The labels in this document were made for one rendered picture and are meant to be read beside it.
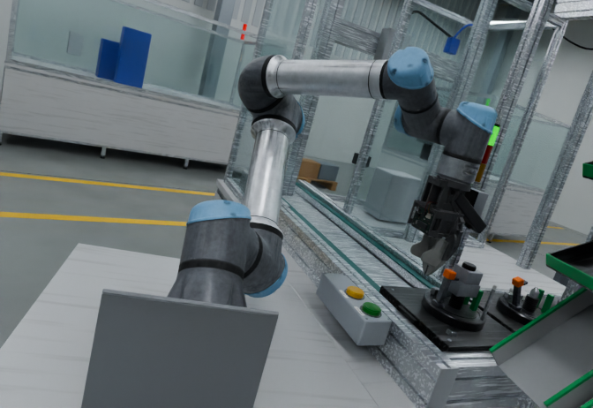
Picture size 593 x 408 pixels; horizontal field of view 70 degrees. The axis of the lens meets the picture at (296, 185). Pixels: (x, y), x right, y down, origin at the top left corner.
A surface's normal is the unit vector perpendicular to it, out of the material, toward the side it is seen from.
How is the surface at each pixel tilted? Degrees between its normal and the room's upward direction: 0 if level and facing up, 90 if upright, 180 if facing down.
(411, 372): 90
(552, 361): 45
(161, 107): 90
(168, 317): 90
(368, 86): 122
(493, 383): 90
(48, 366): 0
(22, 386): 0
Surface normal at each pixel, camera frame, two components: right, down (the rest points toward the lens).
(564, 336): -0.48, -0.81
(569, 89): -0.82, -0.11
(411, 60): -0.40, -0.50
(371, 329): 0.37, 0.29
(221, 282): 0.48, -0.68
